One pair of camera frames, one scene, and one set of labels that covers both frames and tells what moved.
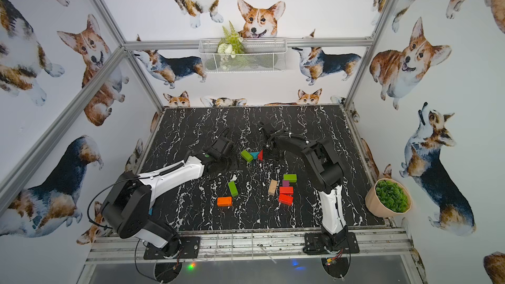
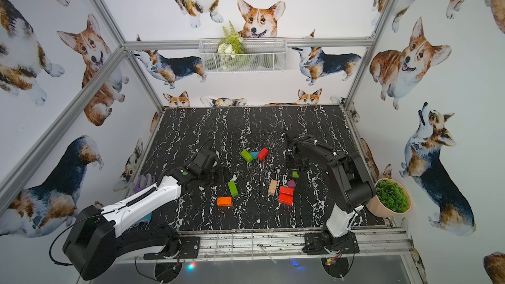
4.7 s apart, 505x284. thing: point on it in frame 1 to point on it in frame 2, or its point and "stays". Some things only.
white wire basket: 261,55 stays
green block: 233,189 stays
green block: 246,156 stays
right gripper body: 272,155 to 295,163
